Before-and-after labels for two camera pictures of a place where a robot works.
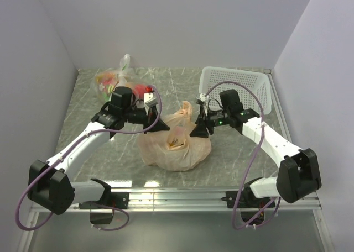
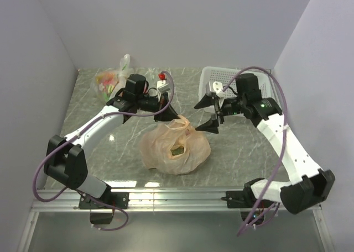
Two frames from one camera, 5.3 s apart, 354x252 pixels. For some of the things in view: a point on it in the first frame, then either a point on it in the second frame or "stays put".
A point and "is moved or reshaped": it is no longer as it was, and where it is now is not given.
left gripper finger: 160,126 to 168,114
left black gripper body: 139,116 to 152,104
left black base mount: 100,214 stays put
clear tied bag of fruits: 104,82 stays put
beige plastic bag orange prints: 174,149 is moved or reshaped
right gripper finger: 200,130 to 211,125
